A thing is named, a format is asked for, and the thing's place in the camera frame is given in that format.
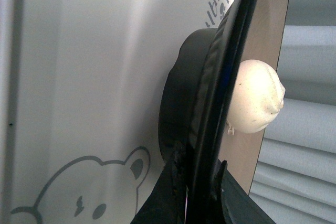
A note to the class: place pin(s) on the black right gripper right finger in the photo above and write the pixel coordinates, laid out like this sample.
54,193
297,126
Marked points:
229,203

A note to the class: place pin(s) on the tan plate with black rim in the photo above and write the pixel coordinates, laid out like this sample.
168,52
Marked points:
199,88

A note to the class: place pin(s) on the grey curtain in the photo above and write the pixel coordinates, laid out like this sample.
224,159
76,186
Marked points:
294,181

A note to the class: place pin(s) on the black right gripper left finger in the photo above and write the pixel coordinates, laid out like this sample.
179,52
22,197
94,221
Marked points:
167,201

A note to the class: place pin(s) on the white steamed bun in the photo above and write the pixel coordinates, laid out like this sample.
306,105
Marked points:
257,98

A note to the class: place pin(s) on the white rectangular tray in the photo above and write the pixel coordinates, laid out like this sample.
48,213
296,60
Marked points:
79,135

